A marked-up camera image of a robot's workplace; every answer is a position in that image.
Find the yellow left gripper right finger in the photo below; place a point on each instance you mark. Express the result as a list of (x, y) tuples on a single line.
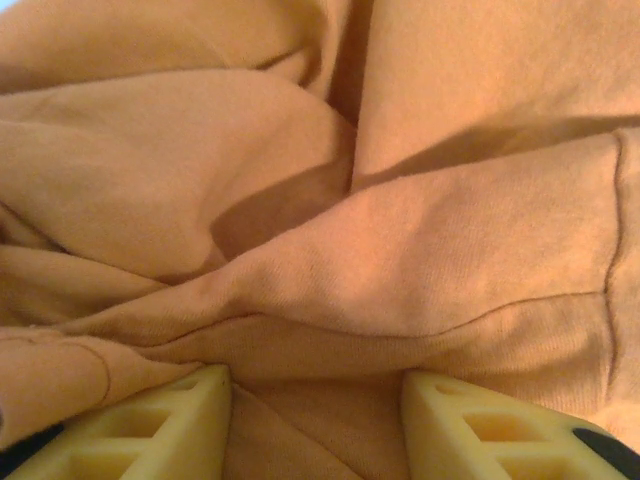
[(440, 450)]

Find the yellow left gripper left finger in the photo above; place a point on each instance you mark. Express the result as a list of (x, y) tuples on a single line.
[(190, 440)]

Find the orange t-shirt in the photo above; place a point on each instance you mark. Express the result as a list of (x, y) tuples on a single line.
[(350, 225)]

